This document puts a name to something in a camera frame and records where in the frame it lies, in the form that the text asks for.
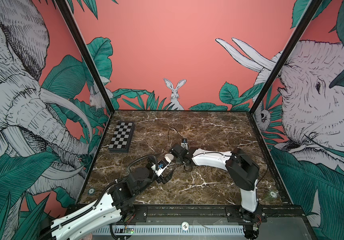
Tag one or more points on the black frame post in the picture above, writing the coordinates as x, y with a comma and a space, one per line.
85, 53
306, 18

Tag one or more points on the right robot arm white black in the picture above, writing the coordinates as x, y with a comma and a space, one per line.
242, 169

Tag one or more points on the black white checkerboard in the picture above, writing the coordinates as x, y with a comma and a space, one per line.
122, 137

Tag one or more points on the black front rail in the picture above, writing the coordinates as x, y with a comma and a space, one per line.
232, 213

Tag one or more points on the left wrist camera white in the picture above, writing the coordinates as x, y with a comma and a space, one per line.
160, 167

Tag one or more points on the black frame post left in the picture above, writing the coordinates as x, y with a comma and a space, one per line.
85, 53

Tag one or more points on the white slotted cable duct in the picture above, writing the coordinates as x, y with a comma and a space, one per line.
150, 230

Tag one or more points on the black frame post right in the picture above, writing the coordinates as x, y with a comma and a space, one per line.
306, 18

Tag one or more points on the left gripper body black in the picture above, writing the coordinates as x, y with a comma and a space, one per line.
160, 179

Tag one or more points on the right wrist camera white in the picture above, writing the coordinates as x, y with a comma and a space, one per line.
184, 144

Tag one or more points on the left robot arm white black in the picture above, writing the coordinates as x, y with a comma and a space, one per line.
115, 204

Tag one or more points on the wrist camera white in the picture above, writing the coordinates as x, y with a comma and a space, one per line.
160, 167
184, 144

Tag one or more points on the white earbud charging case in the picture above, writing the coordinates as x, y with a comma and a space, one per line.
169, 157

